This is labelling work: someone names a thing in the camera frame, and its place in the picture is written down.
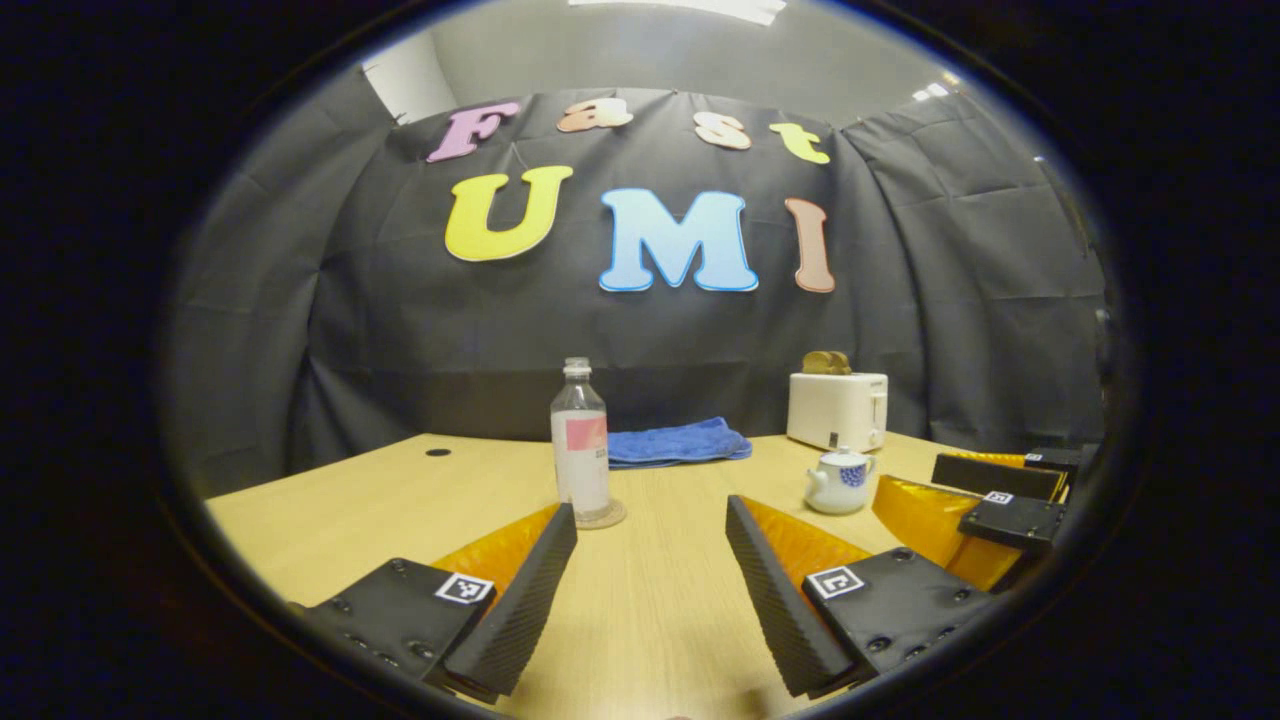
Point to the brown bread slice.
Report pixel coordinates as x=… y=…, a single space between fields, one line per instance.
x=815 y=363
x=840 y=362

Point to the cream toaster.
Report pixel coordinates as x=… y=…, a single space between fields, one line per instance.
x=835 y=410

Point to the clear plastic water bottle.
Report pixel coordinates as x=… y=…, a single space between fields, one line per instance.
x=582 y=470

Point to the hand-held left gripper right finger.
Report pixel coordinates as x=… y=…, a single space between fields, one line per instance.
x=775 y=600

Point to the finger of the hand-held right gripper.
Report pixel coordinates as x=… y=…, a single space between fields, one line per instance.
x=995 y=477
x=1015 y=522

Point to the blue folded towel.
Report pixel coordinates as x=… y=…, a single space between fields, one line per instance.
x=680 y=443

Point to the white blue-patterned teacup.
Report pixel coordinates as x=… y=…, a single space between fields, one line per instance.
x=838 y=490

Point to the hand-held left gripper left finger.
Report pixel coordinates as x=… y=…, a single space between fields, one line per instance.
x=520 y=610

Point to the black backdrop cloth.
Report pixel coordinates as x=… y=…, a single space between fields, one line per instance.
x=400 y=330

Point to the round coaster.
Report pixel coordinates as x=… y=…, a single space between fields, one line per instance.
x=616 y=515

